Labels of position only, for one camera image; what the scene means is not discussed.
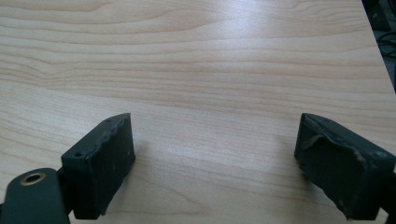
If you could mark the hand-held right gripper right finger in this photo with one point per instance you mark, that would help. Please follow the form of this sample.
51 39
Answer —
339 168

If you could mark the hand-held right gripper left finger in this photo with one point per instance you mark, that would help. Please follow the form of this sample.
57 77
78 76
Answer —
99 168

